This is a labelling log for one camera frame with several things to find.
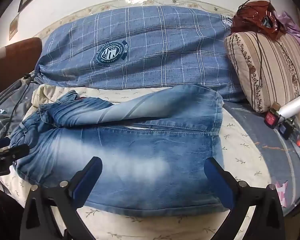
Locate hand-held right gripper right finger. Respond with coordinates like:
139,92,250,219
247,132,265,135
204,157,285,240

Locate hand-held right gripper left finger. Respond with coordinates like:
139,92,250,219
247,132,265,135
19,156,103,240

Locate blue denim pants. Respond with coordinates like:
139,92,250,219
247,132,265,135
9,82,234,218

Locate grey patterned blanket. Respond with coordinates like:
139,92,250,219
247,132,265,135
0,76,44,142

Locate cream floral bed sheet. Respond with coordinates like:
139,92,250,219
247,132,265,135
0,82,273,240

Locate blue patterned bed cover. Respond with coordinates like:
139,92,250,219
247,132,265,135
222,102,300,215

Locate small red bottle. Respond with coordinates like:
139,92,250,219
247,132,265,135
264,110,282,129

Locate brown headboard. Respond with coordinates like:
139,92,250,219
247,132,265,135
0,37,42,95

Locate small black device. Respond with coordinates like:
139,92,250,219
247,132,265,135
277,120,294,140

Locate clear plastic film roll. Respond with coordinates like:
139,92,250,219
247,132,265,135
277,90,300,119

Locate striped floral pillow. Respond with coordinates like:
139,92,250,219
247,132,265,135
225,31,300,113

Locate red plastic bag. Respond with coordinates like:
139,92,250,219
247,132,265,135
231,1,287,40

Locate purple cloth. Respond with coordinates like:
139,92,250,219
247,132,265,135
277,11,300,50

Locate thin black cable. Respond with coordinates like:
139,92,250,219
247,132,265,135
7,74,38,132

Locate small wall picture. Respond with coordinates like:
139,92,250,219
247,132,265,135
9,14,20,40

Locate black cord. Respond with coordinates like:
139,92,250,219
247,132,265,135
237,0,272,88

